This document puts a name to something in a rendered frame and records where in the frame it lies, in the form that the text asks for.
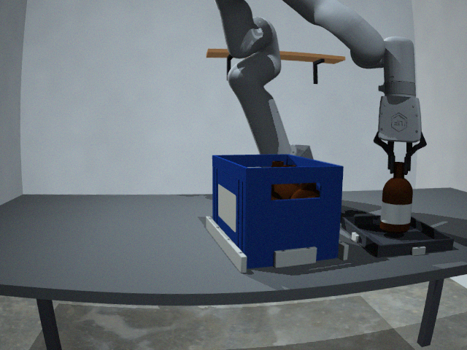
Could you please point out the blue plastic crate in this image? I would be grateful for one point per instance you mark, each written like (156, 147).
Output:
(243, 209)

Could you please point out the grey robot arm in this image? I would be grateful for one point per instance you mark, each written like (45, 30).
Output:
(245, 35)

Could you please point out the brown glass bottle with white label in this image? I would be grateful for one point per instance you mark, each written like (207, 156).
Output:
(396, 202)

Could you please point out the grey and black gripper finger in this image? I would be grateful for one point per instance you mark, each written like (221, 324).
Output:
(389, 150)
(410, 151)

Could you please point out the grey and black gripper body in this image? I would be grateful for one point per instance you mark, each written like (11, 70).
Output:
(399, 118)

